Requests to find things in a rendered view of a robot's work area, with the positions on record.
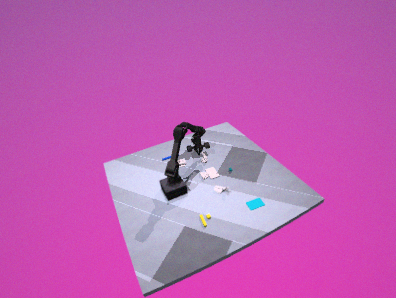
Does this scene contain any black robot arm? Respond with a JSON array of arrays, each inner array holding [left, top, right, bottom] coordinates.
[[164, 122, 206, 186]]

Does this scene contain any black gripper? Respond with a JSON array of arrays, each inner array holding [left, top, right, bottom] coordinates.
[[187, 140, 210, 155]]

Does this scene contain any cyan flat plate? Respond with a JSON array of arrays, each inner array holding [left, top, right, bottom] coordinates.
[[246, 198, 265, 210]]

